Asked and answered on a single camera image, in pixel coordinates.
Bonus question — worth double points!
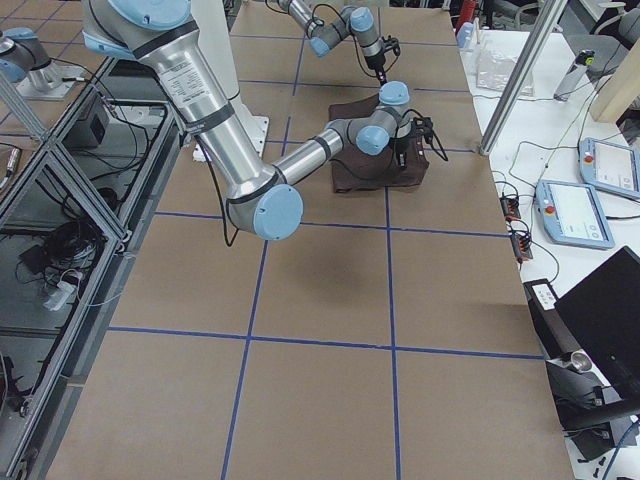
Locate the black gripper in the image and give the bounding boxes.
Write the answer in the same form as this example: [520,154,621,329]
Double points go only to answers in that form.
[365,51,387,83]
[392,135,412,169]

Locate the dark brown t-shirt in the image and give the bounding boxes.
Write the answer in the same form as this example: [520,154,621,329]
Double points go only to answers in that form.
[330,113,429,193]

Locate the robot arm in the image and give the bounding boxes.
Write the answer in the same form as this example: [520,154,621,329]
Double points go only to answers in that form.
[264,0,401,85]
[82,1,410,241]

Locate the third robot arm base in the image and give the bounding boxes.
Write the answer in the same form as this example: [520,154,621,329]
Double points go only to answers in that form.
[1,27,87,101]

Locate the light blue plastic cup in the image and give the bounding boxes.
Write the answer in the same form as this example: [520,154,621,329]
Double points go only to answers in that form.
[456,22,475,51]

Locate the red cylinder tube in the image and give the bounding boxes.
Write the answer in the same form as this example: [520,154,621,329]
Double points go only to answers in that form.
[456,0,477,30]

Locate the orange black connector board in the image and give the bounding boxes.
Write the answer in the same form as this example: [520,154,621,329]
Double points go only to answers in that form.
[500,195,522,222]

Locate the near blue teach pendant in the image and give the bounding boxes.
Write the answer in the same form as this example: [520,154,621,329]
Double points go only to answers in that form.
[535,180,615,250]

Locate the blue teach pendant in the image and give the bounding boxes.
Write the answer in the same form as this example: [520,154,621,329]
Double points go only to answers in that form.
[535,180,615,250]
[579,138,639,200]

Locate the far blue teach pendant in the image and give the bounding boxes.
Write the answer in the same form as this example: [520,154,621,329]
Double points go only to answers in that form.
[579,138,639,200]

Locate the wooden beam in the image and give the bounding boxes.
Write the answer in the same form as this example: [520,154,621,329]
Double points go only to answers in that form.
[590,41,640,123]

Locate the black monitor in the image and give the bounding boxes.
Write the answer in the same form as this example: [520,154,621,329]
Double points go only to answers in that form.
[555,246,639,398]

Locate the metal cup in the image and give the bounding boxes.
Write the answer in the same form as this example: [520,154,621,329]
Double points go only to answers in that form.
[569,351,593,374]

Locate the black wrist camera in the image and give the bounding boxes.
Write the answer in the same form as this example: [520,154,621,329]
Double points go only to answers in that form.
[412,117,434,146]
[383,35,401,57]

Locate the aluminium frame post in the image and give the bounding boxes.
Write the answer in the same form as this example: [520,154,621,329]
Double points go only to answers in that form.
[479,0,568,155]

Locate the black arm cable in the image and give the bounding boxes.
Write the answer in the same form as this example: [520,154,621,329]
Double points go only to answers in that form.
[199,109,449,248]

